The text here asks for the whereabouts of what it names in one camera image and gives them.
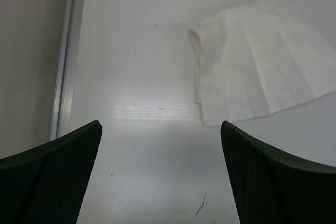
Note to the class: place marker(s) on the white pleated skirt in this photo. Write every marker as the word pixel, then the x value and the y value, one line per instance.
pixel 254 58

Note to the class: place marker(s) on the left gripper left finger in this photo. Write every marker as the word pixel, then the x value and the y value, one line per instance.
pixel 47 184

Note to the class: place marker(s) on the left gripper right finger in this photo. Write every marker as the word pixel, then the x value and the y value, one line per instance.
pixel 272 186

